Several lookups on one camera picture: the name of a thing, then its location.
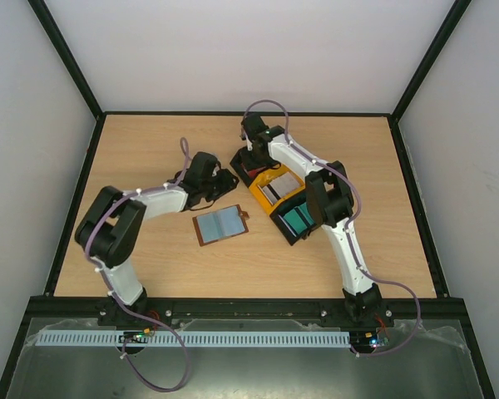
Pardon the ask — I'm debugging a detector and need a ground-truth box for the brown leather card holder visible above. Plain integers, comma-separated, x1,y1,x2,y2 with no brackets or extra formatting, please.
193,204,250,246

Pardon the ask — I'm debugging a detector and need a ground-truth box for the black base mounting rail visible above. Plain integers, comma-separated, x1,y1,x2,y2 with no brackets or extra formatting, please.
97,297,396,329

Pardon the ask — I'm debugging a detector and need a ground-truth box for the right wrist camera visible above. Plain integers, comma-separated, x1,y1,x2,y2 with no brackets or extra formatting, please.
240,128,252,151

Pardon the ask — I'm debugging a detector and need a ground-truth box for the red white card stack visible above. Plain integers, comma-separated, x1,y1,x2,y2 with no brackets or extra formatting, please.
243,165,269,179

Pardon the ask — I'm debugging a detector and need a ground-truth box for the black tray compartment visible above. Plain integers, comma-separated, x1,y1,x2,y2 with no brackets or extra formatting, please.
269,191,317,245
230,147,281,187

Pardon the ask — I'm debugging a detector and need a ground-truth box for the yellow middle tray compartment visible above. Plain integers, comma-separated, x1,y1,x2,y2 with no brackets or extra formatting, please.
249,165,304,216

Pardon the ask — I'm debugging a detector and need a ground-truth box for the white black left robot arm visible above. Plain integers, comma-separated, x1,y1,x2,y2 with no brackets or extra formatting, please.
74,151,239,323

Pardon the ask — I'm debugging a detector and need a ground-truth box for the black right tray compartment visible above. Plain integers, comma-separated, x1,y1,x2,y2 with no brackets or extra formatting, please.
269,191,317,245

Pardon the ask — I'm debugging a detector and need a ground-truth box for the black left tray compartment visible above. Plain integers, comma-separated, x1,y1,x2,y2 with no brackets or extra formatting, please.
230,147,281,187

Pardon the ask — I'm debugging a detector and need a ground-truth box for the black metal cage frame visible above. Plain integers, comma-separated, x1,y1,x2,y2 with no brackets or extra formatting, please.
0,0,495,398

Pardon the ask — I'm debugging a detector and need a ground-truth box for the light blue slotted cable duct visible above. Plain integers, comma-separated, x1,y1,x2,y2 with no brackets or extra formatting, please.
35,330,350,348

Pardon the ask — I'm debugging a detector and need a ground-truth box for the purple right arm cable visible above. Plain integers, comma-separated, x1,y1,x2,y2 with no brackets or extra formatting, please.
243,98,421,359

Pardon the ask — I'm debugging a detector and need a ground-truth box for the teal card stack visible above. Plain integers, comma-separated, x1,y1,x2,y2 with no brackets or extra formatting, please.
282,203,315,236

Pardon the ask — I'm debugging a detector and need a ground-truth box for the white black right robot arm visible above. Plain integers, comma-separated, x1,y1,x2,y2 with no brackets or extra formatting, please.
230,113,383,326

